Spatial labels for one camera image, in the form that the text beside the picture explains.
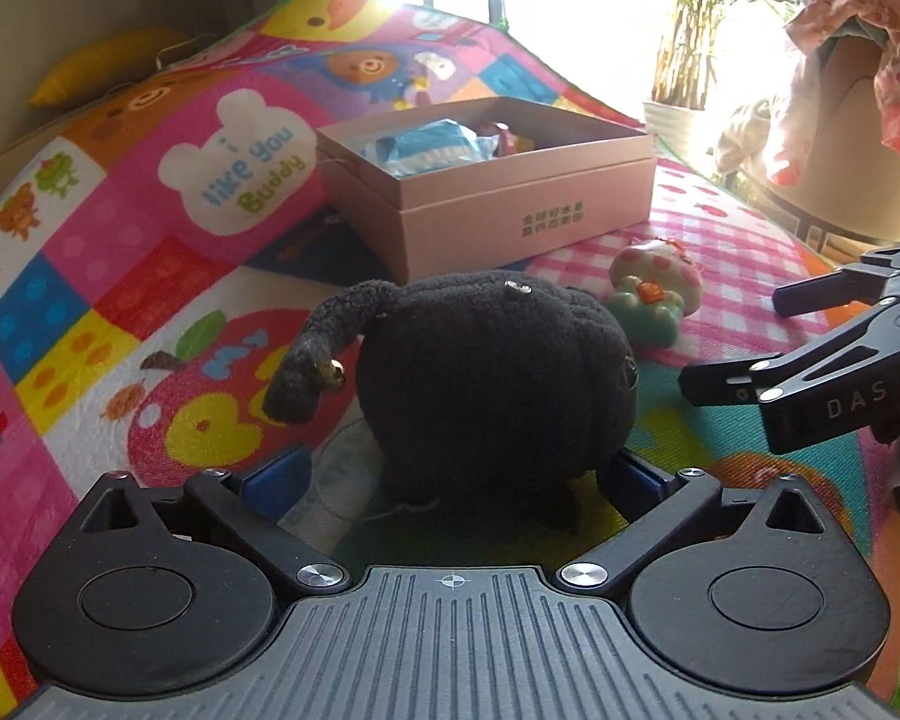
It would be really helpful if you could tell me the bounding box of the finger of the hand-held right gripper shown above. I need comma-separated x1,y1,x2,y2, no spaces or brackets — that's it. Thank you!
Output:
774,244,900,318
681,292,900,407

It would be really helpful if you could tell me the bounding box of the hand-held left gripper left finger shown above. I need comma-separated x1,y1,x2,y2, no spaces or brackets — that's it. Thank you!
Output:
82,444,352,595

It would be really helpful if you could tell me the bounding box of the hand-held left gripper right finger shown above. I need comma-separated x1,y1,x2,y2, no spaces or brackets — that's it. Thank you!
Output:
559,448,826,592

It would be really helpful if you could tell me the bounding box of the pink mushroom toy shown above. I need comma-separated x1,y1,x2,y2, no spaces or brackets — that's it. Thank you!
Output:
607,238,706,346

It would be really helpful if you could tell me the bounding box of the black plush toy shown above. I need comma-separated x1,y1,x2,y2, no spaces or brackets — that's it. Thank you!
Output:
261,268,642,526

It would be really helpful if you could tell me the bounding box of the pink cardboard box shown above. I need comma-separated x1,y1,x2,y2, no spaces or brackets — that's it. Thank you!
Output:
315,96,655,282

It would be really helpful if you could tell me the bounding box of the red wind-up doll toy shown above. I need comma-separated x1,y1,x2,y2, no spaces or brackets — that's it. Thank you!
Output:
480,120,522,158

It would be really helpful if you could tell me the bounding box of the blue snack packet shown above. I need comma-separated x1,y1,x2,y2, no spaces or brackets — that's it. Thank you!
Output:
360,118,500,179

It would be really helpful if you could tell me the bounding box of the beige armchair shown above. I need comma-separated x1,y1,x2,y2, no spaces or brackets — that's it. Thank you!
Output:
765,15,900,241

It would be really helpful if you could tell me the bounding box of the beige cloth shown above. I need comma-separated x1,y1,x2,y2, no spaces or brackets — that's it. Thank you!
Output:
712,94,792,185

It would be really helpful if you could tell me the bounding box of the potted plant white pot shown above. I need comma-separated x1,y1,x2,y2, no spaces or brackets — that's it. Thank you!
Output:
641,0,818,166

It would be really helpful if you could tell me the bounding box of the colourful cartoon play mat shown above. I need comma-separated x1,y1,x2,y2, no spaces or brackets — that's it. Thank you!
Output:
0,0,900,698

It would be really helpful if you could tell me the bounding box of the beige sofa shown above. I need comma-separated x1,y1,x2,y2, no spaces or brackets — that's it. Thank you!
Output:
0,0,301,203

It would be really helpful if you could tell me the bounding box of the yellow cushion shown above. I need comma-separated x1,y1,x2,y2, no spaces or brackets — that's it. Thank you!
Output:
28,28,196,107

